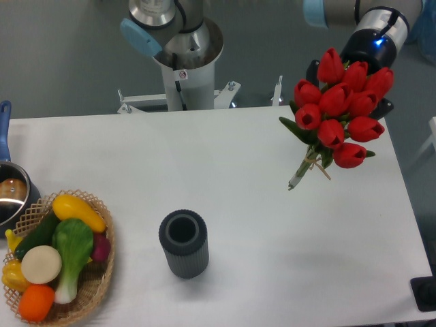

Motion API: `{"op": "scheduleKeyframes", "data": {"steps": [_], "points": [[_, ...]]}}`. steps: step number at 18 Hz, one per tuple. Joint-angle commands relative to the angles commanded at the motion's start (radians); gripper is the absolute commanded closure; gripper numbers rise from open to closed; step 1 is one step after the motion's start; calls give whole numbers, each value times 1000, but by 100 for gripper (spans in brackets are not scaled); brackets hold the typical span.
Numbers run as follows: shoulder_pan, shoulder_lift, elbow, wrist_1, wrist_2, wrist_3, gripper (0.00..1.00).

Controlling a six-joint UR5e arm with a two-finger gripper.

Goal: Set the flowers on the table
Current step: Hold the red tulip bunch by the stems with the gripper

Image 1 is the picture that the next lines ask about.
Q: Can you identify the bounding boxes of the red tulip bouquet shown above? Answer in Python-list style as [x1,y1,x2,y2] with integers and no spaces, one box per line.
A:
[279,48,394,190]

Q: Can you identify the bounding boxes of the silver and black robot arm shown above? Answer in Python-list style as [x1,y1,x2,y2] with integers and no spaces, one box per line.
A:
[303,0,426,74]

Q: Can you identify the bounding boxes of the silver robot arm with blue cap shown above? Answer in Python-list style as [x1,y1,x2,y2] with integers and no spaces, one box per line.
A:
[120,0,223,70]

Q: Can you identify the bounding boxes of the dark grey ribbed vase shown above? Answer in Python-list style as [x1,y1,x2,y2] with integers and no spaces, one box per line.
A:
[158,209,209,279]

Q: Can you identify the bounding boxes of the yellow squash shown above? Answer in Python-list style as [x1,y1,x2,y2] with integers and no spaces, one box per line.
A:
[52,194,106,233]

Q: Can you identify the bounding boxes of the green bok choy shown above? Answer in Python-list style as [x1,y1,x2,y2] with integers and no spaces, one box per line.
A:
[52,218,93,305]

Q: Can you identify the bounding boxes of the woven wicker basket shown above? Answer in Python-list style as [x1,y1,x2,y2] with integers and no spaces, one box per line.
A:
[3,189,115,326]

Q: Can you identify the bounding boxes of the dark green cucumber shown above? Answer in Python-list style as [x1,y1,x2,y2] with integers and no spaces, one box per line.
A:
[14,211,61,260]

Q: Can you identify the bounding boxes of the beige round disc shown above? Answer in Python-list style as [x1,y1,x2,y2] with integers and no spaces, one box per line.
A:
[21,245,62,284]

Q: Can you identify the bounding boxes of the yellow banana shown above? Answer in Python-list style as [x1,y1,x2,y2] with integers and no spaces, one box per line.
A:
[5,229,22,253]

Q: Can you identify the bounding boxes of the orange fruit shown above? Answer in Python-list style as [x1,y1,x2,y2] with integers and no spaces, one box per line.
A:
[18,285,55,323]

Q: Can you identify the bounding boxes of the yellow bell pepper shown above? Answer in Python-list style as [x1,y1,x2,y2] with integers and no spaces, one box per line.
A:
[1,260,31,293]

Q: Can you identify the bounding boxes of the black device at table edge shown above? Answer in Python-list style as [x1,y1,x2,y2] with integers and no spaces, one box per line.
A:
[410,277,435,312]

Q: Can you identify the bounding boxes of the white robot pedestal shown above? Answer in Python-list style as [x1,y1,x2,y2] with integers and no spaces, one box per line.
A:
[161,63,215,112]

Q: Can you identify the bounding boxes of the white metal base frame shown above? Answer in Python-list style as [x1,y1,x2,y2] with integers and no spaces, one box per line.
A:
[116,75,285,114]

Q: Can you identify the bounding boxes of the blue handled saucepan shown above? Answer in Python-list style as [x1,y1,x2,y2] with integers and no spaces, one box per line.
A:
[1,100,40,239]

